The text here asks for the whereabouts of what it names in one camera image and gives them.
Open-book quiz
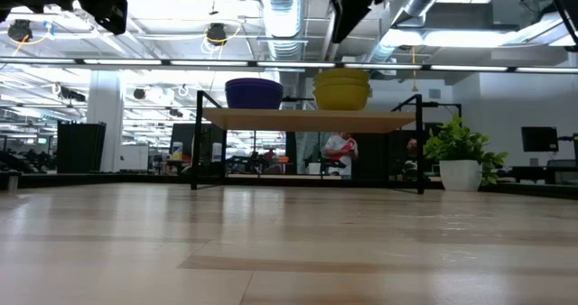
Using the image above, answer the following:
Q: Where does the yellow bowl with speckled inside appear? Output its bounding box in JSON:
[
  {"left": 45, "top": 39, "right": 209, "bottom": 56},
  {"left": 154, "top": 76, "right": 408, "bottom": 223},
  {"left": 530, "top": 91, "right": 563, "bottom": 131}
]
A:
[
  {"left": 314, "top": 68, "right": 370, "bottom": 79},
  {"left": 312, "top": 75, "right": 371, "bottom": 88},
  {"left": 312, "top": 84, "right": 371, "bottom": 112}
]

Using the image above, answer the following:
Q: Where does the white pillar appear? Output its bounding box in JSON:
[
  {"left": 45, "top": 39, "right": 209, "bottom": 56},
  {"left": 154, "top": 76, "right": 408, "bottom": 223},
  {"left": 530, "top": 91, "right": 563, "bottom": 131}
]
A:
[{"left": 87, "top": 72, "right": 126, "bottom": 173}]

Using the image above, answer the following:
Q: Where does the black ceiling device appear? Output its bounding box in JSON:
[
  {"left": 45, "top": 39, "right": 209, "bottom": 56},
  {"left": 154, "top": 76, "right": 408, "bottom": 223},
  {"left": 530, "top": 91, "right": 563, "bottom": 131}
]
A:
[
  {"left": 6, "top": 19, "right": 33, "bottom": 42},
  {"left": 206, "top": 23, "right": 228, "bottom": 47}
]

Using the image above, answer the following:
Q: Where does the silver ribbed ceiling duct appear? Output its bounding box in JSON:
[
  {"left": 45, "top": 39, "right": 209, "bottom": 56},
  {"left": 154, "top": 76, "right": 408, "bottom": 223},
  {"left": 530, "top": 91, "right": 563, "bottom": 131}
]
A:
[{"left": 256, "top": 0, "right": 313, "bottom": 63}]

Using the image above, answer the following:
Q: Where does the black office desk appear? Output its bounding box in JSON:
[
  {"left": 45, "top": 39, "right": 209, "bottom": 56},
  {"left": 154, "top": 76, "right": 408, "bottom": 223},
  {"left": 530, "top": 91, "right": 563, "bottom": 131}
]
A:
[{"left": 509, "top": 158, "right": 578, "bottom": 187}]

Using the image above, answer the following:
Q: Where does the wooden shelf with black legs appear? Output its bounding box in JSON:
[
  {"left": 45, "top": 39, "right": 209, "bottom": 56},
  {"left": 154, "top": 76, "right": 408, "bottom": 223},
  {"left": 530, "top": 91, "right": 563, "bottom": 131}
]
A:
[{"left": 190, "top": 89, "right": 425, "bottom": 196}]

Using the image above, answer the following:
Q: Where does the black cabinet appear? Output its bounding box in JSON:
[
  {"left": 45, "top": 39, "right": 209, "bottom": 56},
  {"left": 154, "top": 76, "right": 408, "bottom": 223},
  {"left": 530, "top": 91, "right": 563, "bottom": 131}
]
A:
[{"left": 56, "top": 121, "right": 107, "bottom": 174}]

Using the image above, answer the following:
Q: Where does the person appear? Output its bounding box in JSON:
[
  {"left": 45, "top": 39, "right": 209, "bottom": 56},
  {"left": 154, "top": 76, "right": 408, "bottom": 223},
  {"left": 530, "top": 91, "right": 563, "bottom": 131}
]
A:
[
  {"left": 404, "top": 137, "right": 421, "bottom": 180},
  {"left": 321, "top": 132, "right": 360, "bottom": 180}
]

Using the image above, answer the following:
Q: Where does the blue mini bowl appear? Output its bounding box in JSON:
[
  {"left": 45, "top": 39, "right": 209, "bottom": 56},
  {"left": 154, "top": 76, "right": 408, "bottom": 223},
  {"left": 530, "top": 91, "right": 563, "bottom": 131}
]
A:
[
  {"left": 224, "top": 86, "right": 284, "bottom": 111},
  {"left": 224, "top": 80, "right": 284, "bottom": 89}
]

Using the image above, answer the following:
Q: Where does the black aluminium table frame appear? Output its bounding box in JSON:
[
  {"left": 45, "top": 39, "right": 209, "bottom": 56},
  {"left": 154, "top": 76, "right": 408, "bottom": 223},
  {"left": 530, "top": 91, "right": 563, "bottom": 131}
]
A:
[{"left": 0, "top": 100, "right": 578, "bottom": 201}]

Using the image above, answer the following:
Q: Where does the long ceiling light strip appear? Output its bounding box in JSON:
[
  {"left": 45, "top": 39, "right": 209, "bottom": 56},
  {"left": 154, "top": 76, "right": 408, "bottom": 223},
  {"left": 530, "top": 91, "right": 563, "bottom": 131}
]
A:
[{"left": 0, "top": 57, "right": 578, "bottom": 74}]

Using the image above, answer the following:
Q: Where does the green plant in white pot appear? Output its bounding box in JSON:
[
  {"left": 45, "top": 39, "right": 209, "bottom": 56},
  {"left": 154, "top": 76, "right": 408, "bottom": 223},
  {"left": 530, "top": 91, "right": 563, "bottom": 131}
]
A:
[{"left": 423, "top": 113, "right": 509, "bottom": 193}]

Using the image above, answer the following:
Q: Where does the black computer monitor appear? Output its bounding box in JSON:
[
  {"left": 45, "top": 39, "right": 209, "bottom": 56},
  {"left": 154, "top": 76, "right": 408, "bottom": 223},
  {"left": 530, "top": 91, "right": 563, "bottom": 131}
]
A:
[{"left": 520, "top": 125, "right": 560, "bottom": 153}]

